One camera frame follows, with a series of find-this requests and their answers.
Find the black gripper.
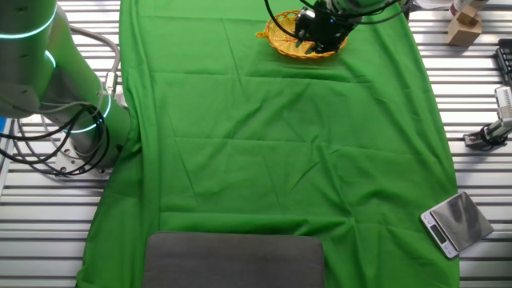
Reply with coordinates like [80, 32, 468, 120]
[294, 7, 357, 55]

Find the yellow wicker basket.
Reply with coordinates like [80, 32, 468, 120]
[264, 10, 348, 61]

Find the green cloth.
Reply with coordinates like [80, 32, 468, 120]
[75, 0, 461, 288]

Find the wooden block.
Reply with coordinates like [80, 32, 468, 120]
[446, 4, 483, 48]

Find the black keyboard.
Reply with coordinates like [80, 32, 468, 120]
[494, 38, 512, 87]

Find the grey cushion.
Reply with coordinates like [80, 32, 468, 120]
[142, 231, 325, 288]

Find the silver digital kitchen scale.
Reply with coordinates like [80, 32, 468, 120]
[419, 190, 495, 260]

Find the silver base mounting plate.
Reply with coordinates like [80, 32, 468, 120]
[54, 134, 114, 177]

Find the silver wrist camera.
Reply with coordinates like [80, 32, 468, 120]
[298, 8, 318, 23]

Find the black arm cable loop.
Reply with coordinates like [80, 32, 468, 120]
[263, 0, 409, 41]

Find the grey cable hose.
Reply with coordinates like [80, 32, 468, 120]
[70, 24, 122, 97]

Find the silver ribbed camera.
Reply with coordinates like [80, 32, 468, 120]
[494, 86, 512, 121]

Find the black base cable bundle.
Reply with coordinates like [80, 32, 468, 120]
[0, 106, 111, 177]

